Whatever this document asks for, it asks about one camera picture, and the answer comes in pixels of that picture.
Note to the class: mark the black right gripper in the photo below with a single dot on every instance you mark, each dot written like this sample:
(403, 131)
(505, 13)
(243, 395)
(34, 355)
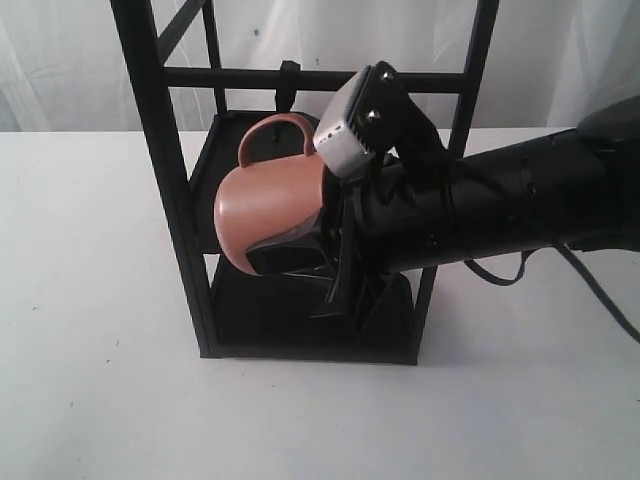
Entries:
(365, 236)

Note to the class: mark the pink ceramic mug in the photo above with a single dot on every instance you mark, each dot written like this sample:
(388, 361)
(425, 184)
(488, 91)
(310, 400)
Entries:
(258, 201)

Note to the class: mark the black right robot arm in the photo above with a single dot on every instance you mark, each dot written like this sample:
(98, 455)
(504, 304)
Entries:
(572, 191)

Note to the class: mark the white backdrop curtain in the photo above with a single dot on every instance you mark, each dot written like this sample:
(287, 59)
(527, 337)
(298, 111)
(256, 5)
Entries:
(550, 63)

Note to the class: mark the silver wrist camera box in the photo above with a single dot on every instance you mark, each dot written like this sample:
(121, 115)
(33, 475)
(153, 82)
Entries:
(363, 119)

